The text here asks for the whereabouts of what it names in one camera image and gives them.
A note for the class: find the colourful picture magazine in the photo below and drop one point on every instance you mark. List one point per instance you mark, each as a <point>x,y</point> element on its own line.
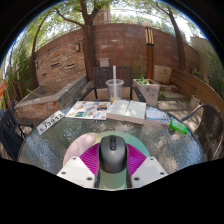
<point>88,110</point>

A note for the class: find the white number plate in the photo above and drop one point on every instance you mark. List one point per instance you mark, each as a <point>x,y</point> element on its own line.
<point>50,122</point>

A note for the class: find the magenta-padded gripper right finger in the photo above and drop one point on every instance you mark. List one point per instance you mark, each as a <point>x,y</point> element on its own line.
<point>137,165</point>

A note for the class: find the dark wall lamp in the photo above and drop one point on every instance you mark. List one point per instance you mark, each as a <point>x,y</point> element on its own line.
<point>78,47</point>
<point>36,64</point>

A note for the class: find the wooden garden lamp post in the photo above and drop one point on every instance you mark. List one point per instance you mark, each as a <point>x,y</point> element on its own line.
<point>149,53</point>

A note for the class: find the small white flower pot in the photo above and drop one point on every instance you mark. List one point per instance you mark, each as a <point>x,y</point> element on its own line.
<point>194,101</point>

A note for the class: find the curved wooden bench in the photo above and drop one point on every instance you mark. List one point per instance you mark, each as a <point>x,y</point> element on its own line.
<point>196,85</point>

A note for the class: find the grey wall box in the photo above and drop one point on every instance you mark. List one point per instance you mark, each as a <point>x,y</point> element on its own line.
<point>104,62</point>

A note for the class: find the black slatted chair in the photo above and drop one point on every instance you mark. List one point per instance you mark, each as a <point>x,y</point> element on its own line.
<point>11,136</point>

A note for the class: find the clear plastic cup with straw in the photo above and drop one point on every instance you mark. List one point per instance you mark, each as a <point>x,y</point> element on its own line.
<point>115,89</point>

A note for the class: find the slim tree trunk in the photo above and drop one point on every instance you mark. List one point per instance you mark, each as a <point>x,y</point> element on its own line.
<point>179,43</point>

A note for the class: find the dark wooden slatted chair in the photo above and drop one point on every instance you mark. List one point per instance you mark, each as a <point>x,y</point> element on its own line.
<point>101,76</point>

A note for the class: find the concrete planter with plant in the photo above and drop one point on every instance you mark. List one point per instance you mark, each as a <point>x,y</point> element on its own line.
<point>147,93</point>

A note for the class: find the stone raised garden bed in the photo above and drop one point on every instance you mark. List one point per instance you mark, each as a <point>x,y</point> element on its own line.
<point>50,100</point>

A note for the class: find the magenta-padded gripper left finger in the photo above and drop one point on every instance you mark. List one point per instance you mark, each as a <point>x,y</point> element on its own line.
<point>87,165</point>

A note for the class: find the pale stone block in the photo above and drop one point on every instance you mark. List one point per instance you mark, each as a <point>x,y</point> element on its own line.
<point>163,74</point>

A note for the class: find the black and grey computer mouse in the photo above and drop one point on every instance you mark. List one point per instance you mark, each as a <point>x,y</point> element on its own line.
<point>113,155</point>

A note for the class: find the large forked tree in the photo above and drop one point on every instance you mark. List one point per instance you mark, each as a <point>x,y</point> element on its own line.
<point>88,46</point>

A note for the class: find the brown wicker armchair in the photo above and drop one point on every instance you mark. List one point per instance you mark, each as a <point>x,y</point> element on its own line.
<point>210,126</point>

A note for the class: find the white and blue box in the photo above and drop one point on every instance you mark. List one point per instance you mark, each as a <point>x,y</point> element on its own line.
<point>156,116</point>

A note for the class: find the white open book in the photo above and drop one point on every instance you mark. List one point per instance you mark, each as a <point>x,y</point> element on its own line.
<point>126,111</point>

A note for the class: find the green wet wipes pack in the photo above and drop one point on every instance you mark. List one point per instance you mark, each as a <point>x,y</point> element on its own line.
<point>178,127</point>

